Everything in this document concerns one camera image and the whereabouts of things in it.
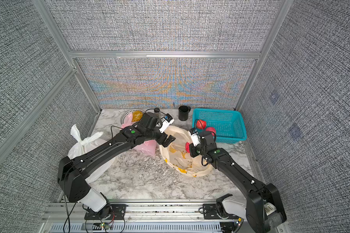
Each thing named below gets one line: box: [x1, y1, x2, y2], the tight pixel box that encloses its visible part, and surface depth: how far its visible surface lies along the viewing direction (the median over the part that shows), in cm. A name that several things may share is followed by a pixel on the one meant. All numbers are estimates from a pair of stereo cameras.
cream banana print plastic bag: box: [159, 125, 213, 178], surface depth 82 cm
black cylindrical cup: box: [178, 105, 192, 121], surface depth 112 cm
